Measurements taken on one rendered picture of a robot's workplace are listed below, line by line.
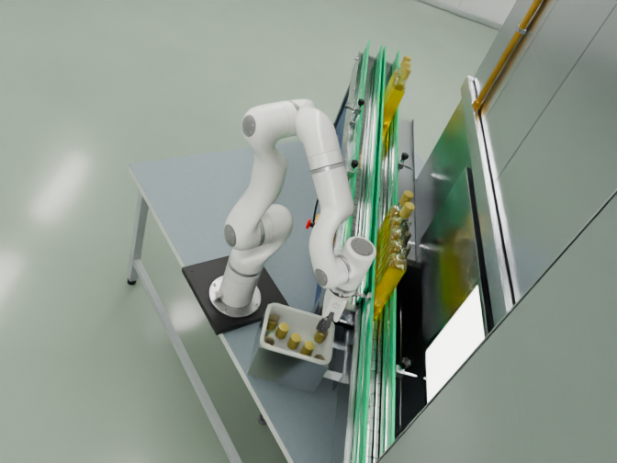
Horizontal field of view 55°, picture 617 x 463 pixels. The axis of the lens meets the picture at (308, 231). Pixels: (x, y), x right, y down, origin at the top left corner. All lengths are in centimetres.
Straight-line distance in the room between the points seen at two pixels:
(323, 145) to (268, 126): 18
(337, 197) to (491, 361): 96
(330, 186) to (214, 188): 113
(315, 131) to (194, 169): 121
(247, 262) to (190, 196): 65
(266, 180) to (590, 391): 136
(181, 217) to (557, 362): 202
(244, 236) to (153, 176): 86
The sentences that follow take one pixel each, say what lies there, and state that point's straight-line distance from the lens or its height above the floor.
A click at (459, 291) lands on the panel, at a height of 138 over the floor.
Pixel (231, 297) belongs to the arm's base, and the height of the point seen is 84.
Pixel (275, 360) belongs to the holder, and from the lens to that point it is 181.
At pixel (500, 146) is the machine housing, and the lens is 179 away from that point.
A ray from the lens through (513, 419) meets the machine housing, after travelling 55.
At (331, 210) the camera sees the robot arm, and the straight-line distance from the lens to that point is 149.
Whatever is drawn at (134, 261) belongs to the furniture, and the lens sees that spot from 295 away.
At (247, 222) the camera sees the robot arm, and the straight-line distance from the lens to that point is 178.
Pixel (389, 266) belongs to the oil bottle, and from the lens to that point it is 180.
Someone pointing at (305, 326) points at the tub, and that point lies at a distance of 191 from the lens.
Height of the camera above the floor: 243
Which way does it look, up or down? 42 degrees down
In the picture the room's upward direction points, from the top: 23 degrees clockwise
